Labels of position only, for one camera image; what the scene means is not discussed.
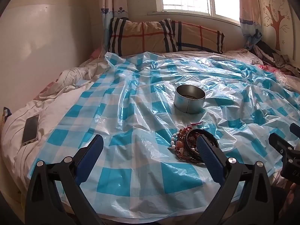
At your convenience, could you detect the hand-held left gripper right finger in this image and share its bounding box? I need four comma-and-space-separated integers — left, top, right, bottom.
196, 135, 275, 225

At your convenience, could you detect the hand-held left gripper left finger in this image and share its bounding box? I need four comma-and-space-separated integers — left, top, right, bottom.
25, 134, 105, 225

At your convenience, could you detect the black bangle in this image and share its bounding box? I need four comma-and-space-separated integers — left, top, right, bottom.
185, 129, 220, 163

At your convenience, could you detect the amber bead bracelet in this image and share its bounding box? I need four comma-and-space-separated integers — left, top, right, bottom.
175, 131, 188, 160

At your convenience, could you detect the red bead bracelet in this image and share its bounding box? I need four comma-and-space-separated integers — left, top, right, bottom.
180, 121, 204, 132

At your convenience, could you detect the white bead bracelet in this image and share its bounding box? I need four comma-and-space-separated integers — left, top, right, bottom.
167, 133, 179, 152

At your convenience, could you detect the round metal tin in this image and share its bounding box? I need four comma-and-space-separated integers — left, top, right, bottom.
174, 84, 206, 114

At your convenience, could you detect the person's right hand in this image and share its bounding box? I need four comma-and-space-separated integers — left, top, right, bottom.
285, 183, 300, 217

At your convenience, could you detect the grey smartphone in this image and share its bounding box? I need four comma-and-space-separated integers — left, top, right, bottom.
22, 114, 40, 144

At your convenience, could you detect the red patterned plastic bag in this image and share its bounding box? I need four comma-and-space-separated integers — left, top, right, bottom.
258, 63, 300, 92

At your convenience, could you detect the blue checkered plastic sheet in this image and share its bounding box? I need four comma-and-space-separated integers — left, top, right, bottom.
27, 52, 300, 218

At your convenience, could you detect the pile of dark clothes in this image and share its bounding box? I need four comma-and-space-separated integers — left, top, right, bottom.
252, 41, 300, 75

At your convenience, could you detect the pink cloth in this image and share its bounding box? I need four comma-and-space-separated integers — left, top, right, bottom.
90, 47, 106, 59

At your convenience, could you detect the white curved headboard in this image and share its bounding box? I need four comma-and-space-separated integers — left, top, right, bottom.
0, 3, 104, 122

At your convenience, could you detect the plaid pillow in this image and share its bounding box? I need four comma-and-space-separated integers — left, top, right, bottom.
171, 20, 225, 54
107, 17, 179, 57

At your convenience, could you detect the patterned curtain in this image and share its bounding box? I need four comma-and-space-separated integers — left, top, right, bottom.
239, 0, 264, 50
100, 0, 129, 40

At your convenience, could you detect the brown tree wall decal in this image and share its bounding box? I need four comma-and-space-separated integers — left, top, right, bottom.
260, 0, 292, 52

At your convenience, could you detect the thin white cable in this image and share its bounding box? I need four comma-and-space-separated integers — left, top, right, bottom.
97, 31, 104, 62

